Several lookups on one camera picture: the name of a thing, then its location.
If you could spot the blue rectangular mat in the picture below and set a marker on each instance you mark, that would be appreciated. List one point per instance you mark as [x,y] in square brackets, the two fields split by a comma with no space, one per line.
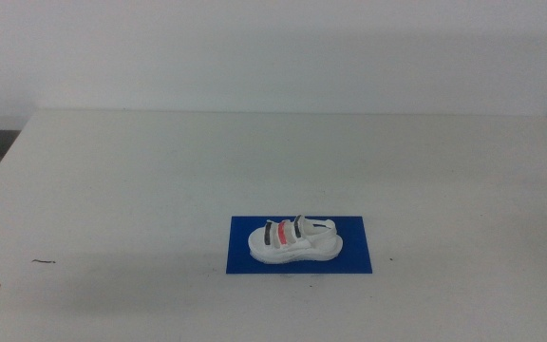
[356,252]

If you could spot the small black thread scrap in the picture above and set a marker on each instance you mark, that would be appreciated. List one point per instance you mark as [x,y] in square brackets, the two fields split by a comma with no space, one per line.
[43,261]

